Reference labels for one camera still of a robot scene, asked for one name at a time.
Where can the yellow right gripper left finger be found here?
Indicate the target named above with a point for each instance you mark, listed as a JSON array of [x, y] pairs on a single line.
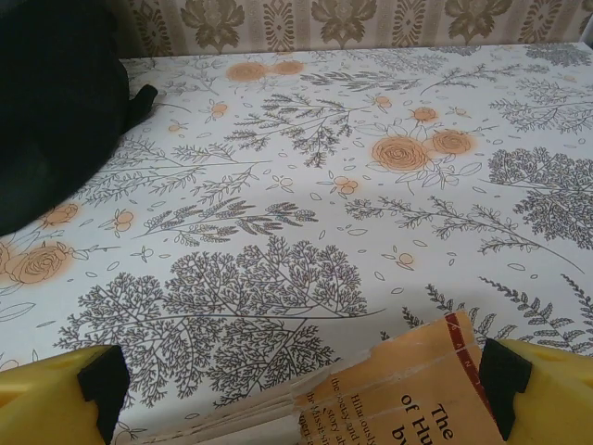
[[46, 403]]

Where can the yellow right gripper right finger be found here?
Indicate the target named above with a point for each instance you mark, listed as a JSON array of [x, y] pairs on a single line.
[[551, 398]]

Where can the orange paperback book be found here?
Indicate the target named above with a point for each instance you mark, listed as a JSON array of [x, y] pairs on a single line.
[[394, 371]]

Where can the black backpack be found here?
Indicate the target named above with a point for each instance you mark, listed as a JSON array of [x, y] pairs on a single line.
[[46, 92]]

